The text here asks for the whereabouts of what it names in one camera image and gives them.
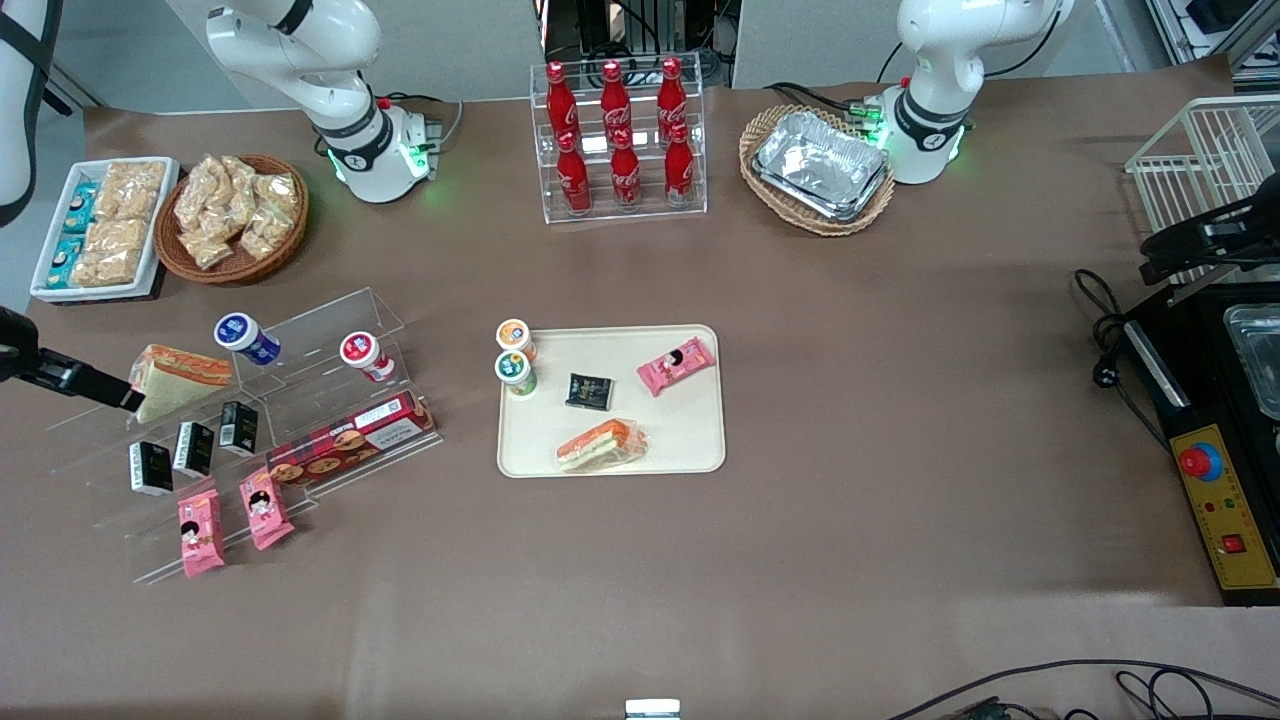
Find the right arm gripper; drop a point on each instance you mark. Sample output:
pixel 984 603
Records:
pixel 22 358

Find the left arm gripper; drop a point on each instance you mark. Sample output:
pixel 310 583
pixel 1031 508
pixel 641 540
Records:
pixel 1192 240

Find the triangle sandwich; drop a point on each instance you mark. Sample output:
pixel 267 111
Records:
pixel 600 446
pixel 185 385

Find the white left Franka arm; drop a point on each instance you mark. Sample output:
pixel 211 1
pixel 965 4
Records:
pixel 940 60

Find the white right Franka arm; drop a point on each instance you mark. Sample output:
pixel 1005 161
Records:
pixel 340 60

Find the aluminium foil tray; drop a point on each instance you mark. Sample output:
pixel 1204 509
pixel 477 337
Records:
pixel 820 165

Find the beige plastic serving tray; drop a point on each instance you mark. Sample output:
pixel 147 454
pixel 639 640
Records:
pixel 680 430

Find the grey metal strip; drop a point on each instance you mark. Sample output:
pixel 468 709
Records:
pixel 1195 288

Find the black sealing machine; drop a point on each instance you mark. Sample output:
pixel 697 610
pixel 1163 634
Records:
pixel 1200 340

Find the small black carton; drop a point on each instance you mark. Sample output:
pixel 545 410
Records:
pixel 193 449
pixel 238 428
pixel 151 468

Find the teal snack packet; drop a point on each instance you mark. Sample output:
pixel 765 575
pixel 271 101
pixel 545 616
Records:
pixel 80 208
pixel 65 262

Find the steel food container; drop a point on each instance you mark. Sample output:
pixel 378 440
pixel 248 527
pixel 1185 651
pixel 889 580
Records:
pixel 1260 360

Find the flat rice cracker pack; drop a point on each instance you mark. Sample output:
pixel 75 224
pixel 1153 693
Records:
pixel 115 250
pixel 130 190

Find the blue-lid yogurt cup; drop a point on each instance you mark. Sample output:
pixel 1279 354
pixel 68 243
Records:
pixel 240 332

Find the white rectangular dish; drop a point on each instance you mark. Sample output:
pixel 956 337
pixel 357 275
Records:
pixel 158 240

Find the clear bag of crackers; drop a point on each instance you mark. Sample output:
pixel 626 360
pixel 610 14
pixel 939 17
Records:
pixel 278 192
pixel 200 195
pixel 207 248
pixel 265 232
pixel 240 178

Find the pink snack pack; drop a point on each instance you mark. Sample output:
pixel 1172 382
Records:
pixel 200 535
pixel 265 510
pixel 675 366

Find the dark brown wicker basket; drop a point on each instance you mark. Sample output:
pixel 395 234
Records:
pixel 240 270

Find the red emergency stop button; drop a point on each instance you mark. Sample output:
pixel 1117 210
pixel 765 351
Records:
pixel 1198 461

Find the clear acrylic tiered shelf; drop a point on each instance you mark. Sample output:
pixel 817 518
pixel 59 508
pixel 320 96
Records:
pixel 310 395

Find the yellow control panel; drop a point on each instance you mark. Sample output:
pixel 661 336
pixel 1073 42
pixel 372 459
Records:
pixel 1215 510

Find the red cookie box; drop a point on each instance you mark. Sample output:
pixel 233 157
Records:
pixel 350 440

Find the red-lid yogurt cup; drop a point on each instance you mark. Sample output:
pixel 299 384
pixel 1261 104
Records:
pixel 358 350

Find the light tan wicker basket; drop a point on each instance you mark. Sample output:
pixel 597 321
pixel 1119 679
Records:
pixel 830 226

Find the green-lid cup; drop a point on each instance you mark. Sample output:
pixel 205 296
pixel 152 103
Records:
pixel 513 368

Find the orange-lid cup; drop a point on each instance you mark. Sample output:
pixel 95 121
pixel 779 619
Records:
pixel 514 334

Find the black flat snack packet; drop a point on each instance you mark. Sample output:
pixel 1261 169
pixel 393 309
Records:
pixel 588 392

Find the red cola bottle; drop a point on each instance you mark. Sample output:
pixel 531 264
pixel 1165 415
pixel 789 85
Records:
pixel 561 105
pixel 679 172
pixel 671 100
pixel 615 105
pixel 626 178
pixel 574 180

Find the clear acrylic bottle rack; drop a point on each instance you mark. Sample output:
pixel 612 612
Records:
pixel 600 215

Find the black equipment rack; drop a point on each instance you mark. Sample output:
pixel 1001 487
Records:
pixel 620 25

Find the small white box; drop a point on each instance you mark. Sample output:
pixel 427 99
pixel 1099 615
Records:
pixel 652 709

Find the aluminium frame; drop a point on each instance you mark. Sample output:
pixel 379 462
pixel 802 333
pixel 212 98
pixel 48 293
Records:
pixel 1210 25

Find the red rocker switch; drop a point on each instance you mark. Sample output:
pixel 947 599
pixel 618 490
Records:
pixel 1233 544

